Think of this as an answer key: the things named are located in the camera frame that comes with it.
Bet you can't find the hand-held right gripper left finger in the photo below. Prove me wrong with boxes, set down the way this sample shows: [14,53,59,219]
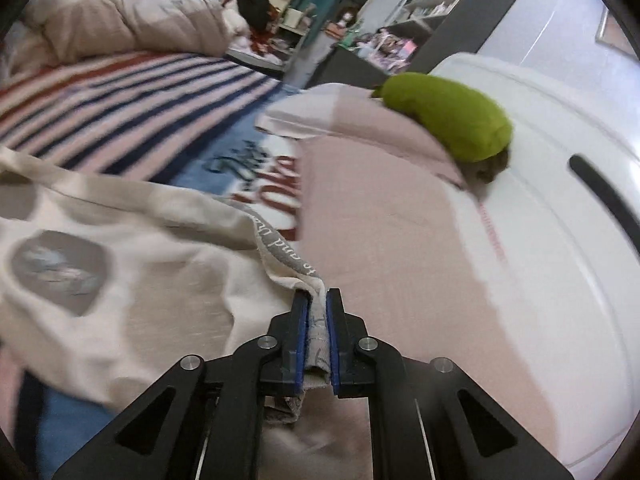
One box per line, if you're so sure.
[52,289,313,480]

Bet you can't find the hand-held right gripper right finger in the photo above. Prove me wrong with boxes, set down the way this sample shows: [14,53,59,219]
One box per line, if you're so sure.
[326,287,576,480]

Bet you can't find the beige printed pants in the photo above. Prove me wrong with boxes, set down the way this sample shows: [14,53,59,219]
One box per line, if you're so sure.
[0,146,333,426]

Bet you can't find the pink pillow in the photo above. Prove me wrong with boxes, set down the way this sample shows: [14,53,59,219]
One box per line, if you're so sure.
[255,82,471,191]
[295,137,566,466]

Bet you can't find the white headboard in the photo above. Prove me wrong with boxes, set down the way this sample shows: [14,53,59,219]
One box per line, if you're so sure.
[430,52,640,480]

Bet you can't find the green plush toy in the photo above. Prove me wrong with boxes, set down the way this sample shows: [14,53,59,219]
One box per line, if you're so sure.
[372,72,515,181]

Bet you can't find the dark grey desk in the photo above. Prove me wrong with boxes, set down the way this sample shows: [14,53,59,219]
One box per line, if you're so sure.
[305,42,391,88]

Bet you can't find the pile of colourful boxes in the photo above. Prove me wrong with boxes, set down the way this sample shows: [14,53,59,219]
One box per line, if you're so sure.
[350,25,418,68]

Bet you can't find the brown-haired doll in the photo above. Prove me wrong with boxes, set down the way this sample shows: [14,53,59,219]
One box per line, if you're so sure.
[332,5,358,41]

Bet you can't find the black plush toy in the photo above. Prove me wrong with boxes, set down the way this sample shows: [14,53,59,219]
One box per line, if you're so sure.
[235,0,278,31]

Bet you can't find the dark grey bookshelf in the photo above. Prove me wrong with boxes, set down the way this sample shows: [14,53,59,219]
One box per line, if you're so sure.
[385,0,526,73]

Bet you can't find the beige duvet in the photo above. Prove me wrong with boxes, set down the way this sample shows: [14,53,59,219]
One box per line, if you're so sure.
[22,0,251,63]

